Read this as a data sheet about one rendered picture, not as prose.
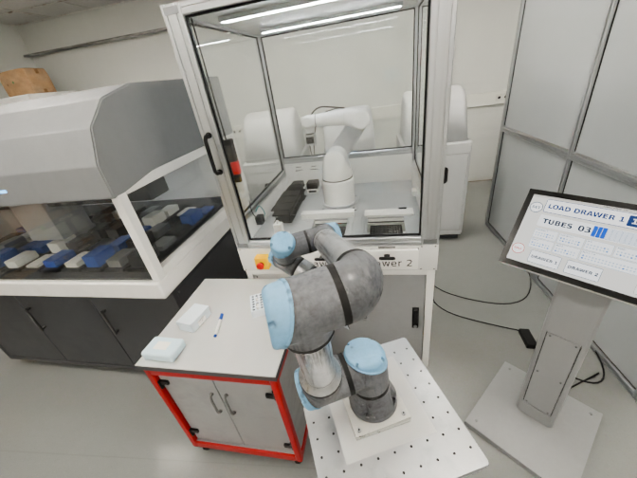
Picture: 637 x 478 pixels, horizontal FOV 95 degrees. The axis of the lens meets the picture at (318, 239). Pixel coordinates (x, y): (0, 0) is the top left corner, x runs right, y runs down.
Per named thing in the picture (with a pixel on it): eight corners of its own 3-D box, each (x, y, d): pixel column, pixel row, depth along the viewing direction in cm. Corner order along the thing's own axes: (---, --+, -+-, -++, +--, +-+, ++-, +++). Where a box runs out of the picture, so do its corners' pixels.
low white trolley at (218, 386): (306, 473, 144) (275, 376, 107) (196, 456, 158) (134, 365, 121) (325, 370, 193) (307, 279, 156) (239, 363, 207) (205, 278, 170)
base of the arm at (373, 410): (408, 407, 89) (406, 387, 84) (365, 432, 85) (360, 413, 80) (379, 370, 102) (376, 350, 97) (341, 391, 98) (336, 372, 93)
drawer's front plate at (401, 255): (418, 269, 141) (418, 249, 136) (357, 269, 148) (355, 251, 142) (417, 266, 143) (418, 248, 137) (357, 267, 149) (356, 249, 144)
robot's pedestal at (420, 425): (429, 532, 121) (443, 434, 84) (361, 561, 116) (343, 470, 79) (395, 453, 147) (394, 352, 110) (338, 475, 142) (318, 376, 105)
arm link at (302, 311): (355, 399, 85) (353, 303, 46) (307, 419, 83) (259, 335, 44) (341, 360, 93) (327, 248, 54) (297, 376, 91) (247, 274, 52)
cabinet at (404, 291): (430, 376, 180) (440, 270, 141) (274, 364, 203) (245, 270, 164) (415, 279, 260) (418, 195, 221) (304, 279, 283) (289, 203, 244)
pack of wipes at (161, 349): (187, 344, 127) (183, 338, 125) (173, 363, 119) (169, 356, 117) (158, 341, 131) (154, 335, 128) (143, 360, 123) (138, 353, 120)
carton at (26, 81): (35, 94, 359) (21, 67, 345) (8, 99, 365) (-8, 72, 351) (59, 92, 387) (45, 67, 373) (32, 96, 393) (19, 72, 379)
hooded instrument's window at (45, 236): (155, 282, 147) (113, 198, 125) (-82, 280, 186) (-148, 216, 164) (245, 195, 243) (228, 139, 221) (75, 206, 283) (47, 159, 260)
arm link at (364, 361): (397, 389, 84) (393, 358, 78) (354, 406, 83) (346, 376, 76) (378, 357, 95) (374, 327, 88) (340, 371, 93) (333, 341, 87)
